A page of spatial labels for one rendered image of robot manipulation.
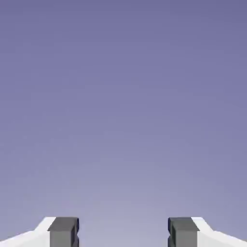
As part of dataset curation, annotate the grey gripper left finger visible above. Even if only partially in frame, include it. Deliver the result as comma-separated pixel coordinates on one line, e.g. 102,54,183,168
0,216,80,247

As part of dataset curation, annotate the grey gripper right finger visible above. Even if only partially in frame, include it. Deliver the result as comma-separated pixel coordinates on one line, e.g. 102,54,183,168
167,216,247,247

